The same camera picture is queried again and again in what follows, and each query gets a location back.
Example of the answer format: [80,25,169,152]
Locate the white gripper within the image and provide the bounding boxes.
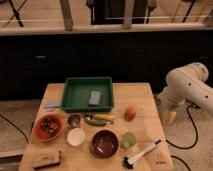
[160,98,177,126]

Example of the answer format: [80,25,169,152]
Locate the orange apple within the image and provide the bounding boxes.
[124,106,136,121]

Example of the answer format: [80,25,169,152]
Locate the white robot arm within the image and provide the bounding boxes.
[158,62,213,126]

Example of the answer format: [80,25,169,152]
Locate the green cup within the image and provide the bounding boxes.
[121,132,137,149]

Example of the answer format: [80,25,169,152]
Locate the small metal cup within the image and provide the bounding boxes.
[67,114,81,128]

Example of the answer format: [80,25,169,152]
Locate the white paper cup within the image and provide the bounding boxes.
[67,128,86,147]

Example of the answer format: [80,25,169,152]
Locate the black white brush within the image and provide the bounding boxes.
[123,139,161,169]

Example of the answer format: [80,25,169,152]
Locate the dark purple bowl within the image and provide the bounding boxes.
[90,130,119,158]

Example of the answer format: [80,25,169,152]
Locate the green chili pepper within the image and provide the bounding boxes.
[84,118,107,126]

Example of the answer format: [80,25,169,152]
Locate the grey blue sponge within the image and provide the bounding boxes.
[88,91,101,106]

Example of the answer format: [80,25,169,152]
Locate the green plastic tray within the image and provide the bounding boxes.
[60,77,114,112]

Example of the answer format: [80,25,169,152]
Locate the blue grey cloth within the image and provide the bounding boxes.
[44,100,60,112]

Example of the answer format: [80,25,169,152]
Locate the orange bowl with contents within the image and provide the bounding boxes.
[33,114,63,142]

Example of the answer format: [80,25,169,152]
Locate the brown sponge block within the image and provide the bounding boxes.
[32,151,61,169]

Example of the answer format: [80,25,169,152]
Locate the black floor cable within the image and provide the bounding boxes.
[165,104,200,150]

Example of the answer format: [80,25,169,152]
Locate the black cable left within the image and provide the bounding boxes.
[0,114,30,144]

